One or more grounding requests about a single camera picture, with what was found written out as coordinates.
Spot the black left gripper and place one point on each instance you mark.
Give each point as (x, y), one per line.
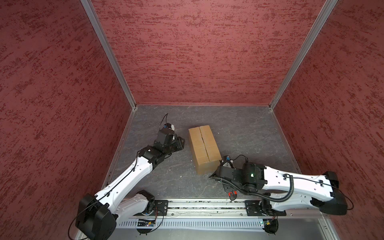
(180, 145)

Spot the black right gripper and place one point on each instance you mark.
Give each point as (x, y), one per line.
(228, 188)

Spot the brown cardboard express box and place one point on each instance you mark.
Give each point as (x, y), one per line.
(205, 151)

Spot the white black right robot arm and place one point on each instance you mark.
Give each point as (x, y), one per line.
(279, 191)

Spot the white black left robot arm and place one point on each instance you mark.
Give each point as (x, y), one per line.
(97, 214)

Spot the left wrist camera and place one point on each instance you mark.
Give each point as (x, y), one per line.
(169, 126)

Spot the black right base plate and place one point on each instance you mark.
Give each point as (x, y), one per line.
(262, 208)

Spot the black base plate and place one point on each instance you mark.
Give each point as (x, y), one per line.
(262, 208)
(154, 206)

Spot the right controller board with wires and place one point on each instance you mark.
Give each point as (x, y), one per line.
(271, 226)

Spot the controller board with wires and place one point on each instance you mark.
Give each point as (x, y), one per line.
(271, 226)
(146, 223)

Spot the aluminium front rail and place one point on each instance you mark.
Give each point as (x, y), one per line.
(225, 209)

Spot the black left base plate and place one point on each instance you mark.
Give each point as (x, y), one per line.
(154, 206)

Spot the white slotted cable duct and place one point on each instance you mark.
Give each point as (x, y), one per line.
(196, 224)

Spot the left controller board with wires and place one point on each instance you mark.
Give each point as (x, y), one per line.
(146, 223)

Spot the aluminium left corner post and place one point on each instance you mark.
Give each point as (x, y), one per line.
(92, 15)

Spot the aluminium corner post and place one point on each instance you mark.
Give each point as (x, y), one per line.
(92, 15)
(317, 26)

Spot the aluminium right corner post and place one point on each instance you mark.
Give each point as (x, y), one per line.
(317, 26)

